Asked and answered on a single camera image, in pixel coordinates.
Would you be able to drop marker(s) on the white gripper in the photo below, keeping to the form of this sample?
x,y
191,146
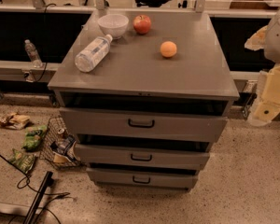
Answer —
x,y
278,42

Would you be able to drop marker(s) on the orange fruit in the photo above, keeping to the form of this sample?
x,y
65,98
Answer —
x,y
168,49

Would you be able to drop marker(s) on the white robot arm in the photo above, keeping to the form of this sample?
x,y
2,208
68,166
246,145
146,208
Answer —
x,y
272,41

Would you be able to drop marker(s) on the clear plastic water bottle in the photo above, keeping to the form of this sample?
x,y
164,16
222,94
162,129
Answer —
x,y
90,57

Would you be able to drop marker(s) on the small standing water bottle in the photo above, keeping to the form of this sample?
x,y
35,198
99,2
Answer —
x,y
33,54

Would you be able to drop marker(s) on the grey drawer cabinet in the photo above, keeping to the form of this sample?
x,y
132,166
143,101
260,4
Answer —
x,y
134,76

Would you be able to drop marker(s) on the top grey drawer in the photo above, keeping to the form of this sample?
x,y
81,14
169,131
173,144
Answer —
x,y
143,125

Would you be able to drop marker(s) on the grey drawer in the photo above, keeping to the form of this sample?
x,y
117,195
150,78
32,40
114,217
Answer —
x,y
156,180
145,157
143,125

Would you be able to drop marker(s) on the red apple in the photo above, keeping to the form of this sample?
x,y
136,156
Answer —
x,y
142,24

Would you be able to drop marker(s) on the white bowl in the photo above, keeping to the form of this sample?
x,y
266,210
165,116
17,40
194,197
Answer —
x,y
114,25

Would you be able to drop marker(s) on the middle grey drawer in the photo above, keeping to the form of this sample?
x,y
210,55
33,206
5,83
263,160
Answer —
x,y
145,157

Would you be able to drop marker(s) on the bottom grey drawer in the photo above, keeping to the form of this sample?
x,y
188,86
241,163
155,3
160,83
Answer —
x,y
156,180

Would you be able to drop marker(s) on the soda can in basket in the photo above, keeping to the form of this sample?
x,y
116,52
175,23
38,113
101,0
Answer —
x,y
61,133

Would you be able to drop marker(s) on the snack bag in basket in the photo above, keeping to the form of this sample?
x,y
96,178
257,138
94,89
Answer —
x,y
65,148

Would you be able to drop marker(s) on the green chip bag upper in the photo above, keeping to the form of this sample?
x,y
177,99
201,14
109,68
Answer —
x,y
33,137

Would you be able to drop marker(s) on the green chip bag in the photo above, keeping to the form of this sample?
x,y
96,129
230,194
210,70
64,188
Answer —
x,y
33,137
24,162

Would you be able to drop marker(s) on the black bar on floor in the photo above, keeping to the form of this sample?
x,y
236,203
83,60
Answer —
x,y
47,182

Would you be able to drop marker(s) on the green chip bag lower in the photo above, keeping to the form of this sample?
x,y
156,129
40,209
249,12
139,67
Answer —
x,y
24,162

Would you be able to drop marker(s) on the brown snack wrapper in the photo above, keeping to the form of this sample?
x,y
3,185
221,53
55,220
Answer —
x,y
14,121

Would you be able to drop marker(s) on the wire mesh basket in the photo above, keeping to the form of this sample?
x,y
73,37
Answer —
x,y
46,154

